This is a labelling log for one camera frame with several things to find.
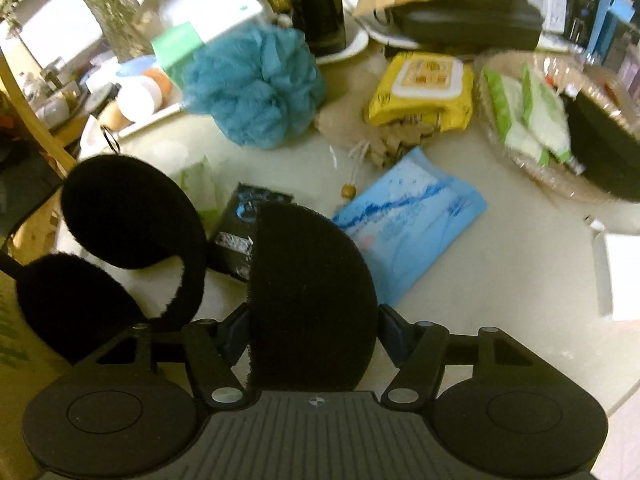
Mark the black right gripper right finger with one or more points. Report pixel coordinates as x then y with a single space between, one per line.
418 350

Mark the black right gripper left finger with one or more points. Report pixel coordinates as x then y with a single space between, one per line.
212 349

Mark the black sponge pad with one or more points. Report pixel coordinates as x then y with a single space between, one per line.
312 305

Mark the blue wet wipes pack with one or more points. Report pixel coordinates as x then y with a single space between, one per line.
406 220

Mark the black fuzzy earmuffs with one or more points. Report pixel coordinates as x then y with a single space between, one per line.
128 214

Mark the black small packet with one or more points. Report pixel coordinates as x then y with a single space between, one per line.
231 245

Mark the green wet wipes pack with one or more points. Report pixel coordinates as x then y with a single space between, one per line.
198 181

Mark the white power bank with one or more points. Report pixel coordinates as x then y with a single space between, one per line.
616 263

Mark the white serving tray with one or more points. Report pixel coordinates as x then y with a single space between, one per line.
107 132

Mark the brown burlap pouch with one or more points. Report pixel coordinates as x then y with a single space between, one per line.
342 117

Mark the green white wipes sachet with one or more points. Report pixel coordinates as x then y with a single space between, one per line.
529 115

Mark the yellow wet wipes pack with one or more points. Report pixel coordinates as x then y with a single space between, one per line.
424 89

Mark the wooden chair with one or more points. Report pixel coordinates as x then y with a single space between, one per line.
64 161

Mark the teal mesh bath loofah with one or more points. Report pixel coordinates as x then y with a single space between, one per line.
260 83

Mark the glass plate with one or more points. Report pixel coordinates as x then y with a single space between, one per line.
599 84

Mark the green white tissue box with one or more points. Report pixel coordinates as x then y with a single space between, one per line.
190 25

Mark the black zipper case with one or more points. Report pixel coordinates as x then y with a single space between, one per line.
507 24

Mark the black thermos bottle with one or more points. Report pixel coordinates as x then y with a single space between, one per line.
322 23

